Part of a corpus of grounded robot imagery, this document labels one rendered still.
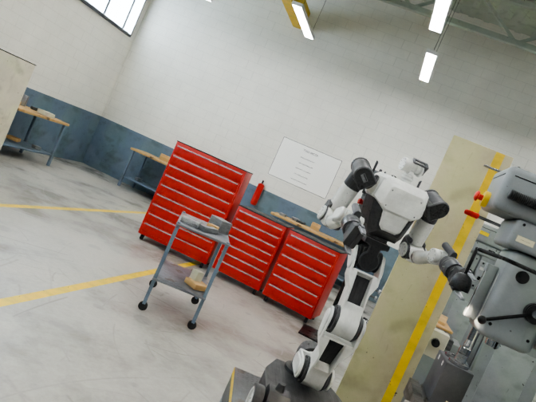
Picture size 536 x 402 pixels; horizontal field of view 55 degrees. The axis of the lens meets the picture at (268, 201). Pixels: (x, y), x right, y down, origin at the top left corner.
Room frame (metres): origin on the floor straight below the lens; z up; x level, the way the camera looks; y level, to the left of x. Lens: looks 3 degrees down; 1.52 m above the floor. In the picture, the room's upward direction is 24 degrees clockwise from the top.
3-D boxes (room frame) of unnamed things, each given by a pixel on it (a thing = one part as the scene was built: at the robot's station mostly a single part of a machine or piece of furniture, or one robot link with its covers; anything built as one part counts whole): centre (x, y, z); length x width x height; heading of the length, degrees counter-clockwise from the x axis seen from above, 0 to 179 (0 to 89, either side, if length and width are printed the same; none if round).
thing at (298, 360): (2.66, -0.58, 0.68); 0.21 x 0.20 x 0.13; 3
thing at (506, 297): (1.84, -0.95, 1.47); 0.21 x 0.19 x 0.32; 168
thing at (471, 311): (1.87, -0.84, 1.45); 0.04 x 0.04 x 0.21; 78
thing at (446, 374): (2.25, -1.05, 1.02); 0.22 x 0.12 x 0.20; 170
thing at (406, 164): (2.55, -0.58, 1.83); 0.10 x 0.07 x 0.09; 103
